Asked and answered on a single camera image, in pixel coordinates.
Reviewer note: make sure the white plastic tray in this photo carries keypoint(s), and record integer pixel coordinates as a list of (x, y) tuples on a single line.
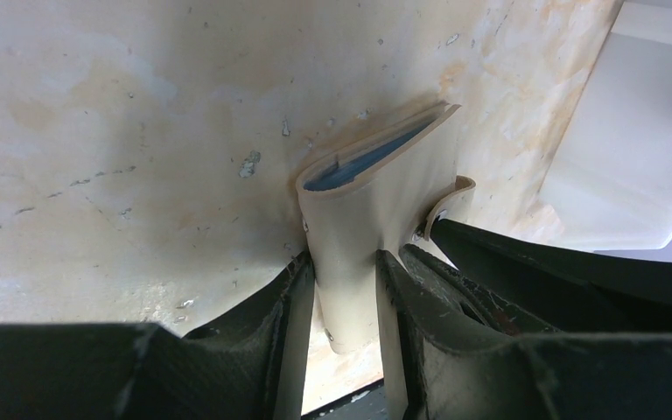
[(610, 181)]

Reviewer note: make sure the beige card holder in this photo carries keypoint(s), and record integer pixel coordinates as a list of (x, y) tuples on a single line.
[(378, 192)]

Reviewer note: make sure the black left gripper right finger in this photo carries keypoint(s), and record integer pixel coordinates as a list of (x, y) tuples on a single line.
[(440, 364)]

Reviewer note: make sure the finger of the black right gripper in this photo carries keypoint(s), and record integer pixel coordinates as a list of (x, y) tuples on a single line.
[(473, 299), (650, 280)]

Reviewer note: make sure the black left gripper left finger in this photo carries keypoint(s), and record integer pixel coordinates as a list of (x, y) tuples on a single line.
[(249, 363)]

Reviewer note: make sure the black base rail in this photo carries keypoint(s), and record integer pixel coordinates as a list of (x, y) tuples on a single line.
[(367, 403)]

